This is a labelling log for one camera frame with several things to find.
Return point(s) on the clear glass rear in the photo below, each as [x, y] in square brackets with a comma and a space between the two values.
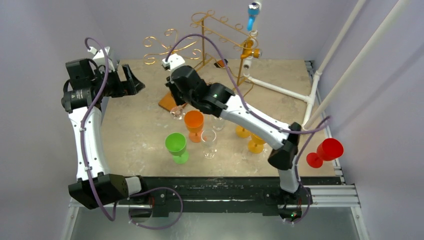
[218, 123]

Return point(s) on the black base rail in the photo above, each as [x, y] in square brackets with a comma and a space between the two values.
[161, 196]

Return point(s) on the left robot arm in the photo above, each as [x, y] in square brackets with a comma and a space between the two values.
[89, 139]

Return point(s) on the yellow goblet front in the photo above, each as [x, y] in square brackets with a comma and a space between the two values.
[256, 144]

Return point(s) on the green plastic goblet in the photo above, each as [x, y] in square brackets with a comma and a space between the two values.
[176, 144]

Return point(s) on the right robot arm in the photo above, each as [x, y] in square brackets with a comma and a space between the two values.
[283, 138]

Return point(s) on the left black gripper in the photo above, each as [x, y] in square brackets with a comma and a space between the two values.
[131, 86]

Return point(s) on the tall clear flute glass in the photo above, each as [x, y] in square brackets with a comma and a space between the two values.
[178, 112]

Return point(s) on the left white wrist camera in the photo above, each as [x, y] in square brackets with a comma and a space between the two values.
[99, 57]

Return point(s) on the red plastic goblet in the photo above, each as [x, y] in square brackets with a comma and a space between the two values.
[329, 150]

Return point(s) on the white pvc pipe frame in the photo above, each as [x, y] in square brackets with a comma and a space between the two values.
[365, 76]

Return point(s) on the yellow goblet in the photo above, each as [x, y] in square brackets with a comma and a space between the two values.
[242, 132]
[256, 144]

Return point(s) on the orange plastic goblet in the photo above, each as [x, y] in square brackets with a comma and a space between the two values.
[194, 122]

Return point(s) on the small orange black object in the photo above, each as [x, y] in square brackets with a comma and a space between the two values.
[221, 63]

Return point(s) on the yellow goblet rear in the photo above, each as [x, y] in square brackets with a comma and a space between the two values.
[242, 132]

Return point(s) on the orange pipe fitting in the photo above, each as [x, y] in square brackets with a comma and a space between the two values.
[249, 49]

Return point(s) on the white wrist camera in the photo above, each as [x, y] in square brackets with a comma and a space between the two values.
[173, 62]
[99, 57]

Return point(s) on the gold rectangular wire rack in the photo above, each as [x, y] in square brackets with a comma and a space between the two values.
[199, 21]

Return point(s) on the clear glass front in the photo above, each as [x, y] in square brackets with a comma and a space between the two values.
[209, 143]

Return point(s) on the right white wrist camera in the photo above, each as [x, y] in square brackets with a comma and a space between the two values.
[173, 62]

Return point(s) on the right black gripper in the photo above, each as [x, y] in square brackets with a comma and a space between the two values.
[177, 98]

